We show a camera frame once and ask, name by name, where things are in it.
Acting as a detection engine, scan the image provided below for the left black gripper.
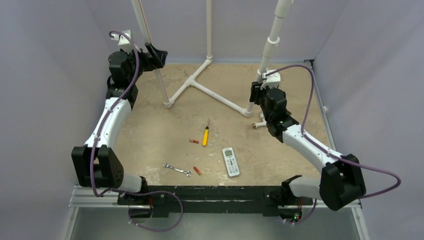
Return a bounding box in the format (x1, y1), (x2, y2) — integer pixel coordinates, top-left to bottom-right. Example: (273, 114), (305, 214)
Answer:
(122, 43), (167, 84)

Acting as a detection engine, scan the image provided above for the white remote control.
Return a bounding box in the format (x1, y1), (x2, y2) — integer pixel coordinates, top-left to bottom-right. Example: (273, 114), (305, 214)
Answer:
(222, 147), (240, 178)

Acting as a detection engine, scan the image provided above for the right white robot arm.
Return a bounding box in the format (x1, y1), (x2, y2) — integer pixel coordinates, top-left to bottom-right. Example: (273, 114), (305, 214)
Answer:
(249, 81), (366, 211)

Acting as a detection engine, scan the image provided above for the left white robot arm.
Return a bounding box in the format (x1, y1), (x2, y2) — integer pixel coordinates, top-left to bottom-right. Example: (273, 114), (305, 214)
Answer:
(71, 43), (168, 205)

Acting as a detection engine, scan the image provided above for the white plastic faucet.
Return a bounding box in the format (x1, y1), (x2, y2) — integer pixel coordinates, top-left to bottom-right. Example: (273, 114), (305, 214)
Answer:
(252, 112), (267, 129)

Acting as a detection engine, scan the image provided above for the red battery near wrench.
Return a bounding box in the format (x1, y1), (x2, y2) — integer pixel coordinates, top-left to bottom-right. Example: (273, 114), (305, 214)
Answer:
(193, 166), (202, 176)

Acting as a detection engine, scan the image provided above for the silver open-end wrench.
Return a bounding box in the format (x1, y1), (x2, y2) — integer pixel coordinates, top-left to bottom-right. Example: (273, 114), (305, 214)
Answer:
(162, 163), (192, 177)

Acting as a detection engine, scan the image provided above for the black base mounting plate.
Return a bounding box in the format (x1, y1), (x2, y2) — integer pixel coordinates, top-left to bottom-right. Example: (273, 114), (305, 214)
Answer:
(117, 185), (313, 218)

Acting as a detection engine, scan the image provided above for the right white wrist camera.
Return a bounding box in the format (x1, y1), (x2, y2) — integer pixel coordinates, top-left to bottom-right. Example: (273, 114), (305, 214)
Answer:
(260, 70), (281, 90)

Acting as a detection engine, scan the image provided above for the yellow handled screwdriver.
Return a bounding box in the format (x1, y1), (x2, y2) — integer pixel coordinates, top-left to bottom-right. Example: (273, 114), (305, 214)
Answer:
(202, 119), (211, 147)

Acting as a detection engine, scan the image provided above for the white PVC pipe frame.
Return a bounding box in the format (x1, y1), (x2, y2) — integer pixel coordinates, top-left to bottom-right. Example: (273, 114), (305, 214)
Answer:
(131, 0), (294, 118)

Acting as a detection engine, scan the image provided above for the aluminium rail frame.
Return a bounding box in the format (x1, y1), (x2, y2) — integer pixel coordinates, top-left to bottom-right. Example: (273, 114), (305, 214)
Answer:
(62, 59), (370, 240)

